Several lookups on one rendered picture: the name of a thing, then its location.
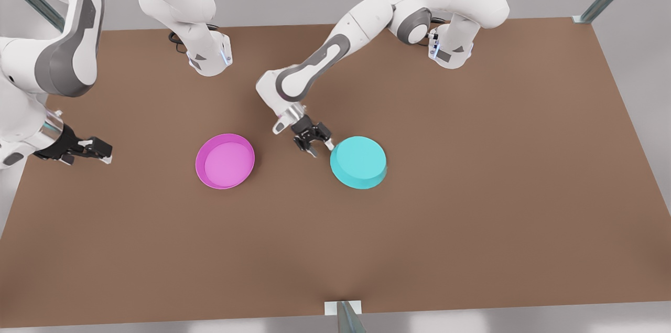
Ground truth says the blue plate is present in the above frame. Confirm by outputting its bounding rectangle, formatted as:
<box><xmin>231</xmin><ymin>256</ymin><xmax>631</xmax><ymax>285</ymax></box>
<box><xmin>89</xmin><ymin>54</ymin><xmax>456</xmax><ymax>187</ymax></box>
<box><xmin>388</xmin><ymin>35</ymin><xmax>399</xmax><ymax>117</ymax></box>
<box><xmin>330</xmin><ymin>136</ymin><xmax>388</xmax><ymax>190</ymax></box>

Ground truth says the pink plate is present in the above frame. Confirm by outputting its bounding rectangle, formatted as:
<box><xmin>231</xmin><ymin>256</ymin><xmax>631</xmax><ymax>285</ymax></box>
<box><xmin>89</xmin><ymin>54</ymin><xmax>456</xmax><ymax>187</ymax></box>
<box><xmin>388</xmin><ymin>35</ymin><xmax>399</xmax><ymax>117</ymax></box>
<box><xmin>195</xmin><ymin>133</ymin><xmax>256</xmax><ymax>190</ymax></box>

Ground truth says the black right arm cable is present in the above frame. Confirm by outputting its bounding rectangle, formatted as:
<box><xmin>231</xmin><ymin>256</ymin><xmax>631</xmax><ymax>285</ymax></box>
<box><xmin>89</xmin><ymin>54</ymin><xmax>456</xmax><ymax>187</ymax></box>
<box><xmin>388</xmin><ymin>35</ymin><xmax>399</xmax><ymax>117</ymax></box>
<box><xmin>168</xmin><ymin>23</ymin><xmax>221</xmax><ymax>54</ymax></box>

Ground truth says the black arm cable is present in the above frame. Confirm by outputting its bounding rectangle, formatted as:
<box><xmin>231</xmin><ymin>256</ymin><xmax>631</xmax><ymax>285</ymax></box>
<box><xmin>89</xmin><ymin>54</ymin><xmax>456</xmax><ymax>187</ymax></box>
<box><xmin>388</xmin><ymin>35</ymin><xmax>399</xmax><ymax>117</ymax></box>
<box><xmin>168</xmin><ymin>23</ymin><xmax>221</xmax><ymax>54</ymax></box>
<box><xmin>427</xmin><ymin>17</ymin><xmax>452</xmax><ymax>46</ymax></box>

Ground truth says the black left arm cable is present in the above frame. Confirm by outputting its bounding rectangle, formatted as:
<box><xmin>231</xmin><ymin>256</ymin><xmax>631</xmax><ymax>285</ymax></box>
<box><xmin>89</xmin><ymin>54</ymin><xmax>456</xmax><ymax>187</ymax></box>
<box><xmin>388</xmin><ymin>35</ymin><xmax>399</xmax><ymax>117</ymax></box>
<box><xmin>427</xmin><ymin>17</ymin><xmax>452</xmax><ymax>46</ymax></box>

